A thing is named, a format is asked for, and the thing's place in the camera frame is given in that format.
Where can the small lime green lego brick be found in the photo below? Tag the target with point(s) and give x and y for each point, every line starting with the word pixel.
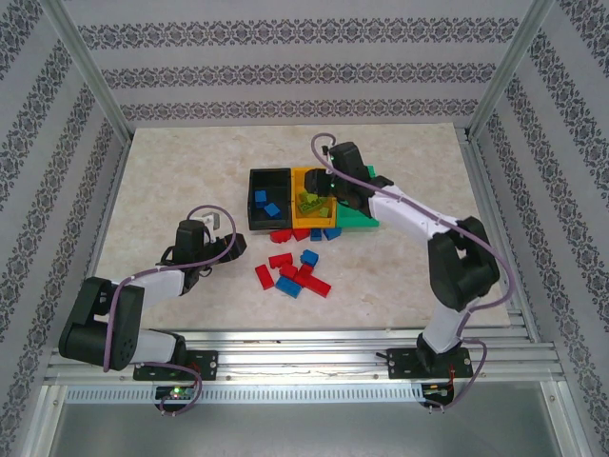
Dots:
pixel 325 212
pixel 307 195

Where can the long lime green lego brick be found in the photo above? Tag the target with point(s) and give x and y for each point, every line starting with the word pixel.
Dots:
pixel 309 205

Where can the small red lego brick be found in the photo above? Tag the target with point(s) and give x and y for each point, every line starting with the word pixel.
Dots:
pixel 288 272
pixel 265 277
pixel 304 272
pixel 280 261
pixel 300 234

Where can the long blue lego brick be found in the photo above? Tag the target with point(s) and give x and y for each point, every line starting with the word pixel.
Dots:
pixel 288 287

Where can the long red lego brick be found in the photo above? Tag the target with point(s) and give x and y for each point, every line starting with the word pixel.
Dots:
pixel 318 286

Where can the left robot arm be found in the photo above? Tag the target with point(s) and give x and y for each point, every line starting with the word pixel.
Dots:
pixel 100 323

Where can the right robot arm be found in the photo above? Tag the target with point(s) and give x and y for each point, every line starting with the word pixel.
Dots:
pixel 461 266

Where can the yellow plastic bin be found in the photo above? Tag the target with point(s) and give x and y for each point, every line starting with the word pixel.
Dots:
pixel 314 223

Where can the black plastic bin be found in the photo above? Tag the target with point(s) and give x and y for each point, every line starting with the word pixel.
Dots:
pixel 269 181

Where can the green plastic bin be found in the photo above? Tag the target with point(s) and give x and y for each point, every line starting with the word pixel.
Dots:
pixel 354 220

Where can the small circuit board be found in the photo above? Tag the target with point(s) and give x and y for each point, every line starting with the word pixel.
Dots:
pixel 176 393
pixel 438 391

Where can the grey metal shelf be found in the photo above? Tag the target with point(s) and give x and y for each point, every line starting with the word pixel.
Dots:
pixel 304 433

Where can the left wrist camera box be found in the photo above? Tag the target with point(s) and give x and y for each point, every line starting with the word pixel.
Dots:
pixel 209 221

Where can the aluminium side rail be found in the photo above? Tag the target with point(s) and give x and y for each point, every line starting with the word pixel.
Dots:
pixel 114 181
pixel 483 190

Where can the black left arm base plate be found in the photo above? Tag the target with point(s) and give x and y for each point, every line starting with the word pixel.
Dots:
pixel 207 364

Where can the aluminium front rail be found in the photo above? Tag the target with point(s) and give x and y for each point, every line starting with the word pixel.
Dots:
pixel 304 357

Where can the aluminium frame post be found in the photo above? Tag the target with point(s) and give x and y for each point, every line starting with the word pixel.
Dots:
pixel 507 71
pixel 90 71

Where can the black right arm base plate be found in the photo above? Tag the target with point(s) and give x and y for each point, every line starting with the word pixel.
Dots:
pixel 404 364

